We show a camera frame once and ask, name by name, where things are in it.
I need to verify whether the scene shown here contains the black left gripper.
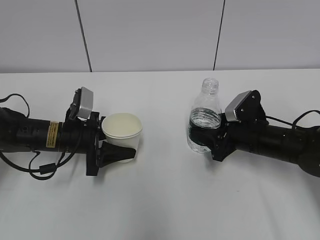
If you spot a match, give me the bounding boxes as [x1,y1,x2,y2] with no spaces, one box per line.
[59,111,137,176]

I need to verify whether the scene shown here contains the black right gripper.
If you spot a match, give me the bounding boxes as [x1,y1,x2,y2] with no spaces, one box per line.
[188,119,241,162]

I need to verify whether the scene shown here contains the clear water bottle green label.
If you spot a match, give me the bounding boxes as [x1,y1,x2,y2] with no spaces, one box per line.
[187,77,222,154]

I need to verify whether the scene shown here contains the white paper cup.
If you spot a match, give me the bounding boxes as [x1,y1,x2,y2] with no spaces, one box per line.
[101,112,143,151]

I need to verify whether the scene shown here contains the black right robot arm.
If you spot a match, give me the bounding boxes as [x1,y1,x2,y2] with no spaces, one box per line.
[189,122,320,177]

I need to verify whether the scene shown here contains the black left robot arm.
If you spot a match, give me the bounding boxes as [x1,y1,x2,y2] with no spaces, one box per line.
[0,107,137,180]

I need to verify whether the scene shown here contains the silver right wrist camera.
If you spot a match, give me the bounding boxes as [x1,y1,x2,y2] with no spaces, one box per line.
[224,90,267,122]

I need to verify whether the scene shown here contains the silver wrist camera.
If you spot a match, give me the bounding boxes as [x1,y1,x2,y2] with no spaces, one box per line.
[224,90,267,122]
[69,86,94,120]

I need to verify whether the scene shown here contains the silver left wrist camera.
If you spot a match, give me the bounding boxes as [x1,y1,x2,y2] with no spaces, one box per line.
[69,86,94,120]

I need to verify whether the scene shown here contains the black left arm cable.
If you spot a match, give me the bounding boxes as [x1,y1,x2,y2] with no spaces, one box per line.
[0,93,83,181]

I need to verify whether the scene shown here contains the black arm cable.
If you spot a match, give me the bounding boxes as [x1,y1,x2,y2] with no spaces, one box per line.
[264,109,320,131]
[0,93,83,181]

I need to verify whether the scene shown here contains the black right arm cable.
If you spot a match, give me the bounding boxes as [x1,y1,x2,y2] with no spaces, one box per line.
[264,109,320,131]

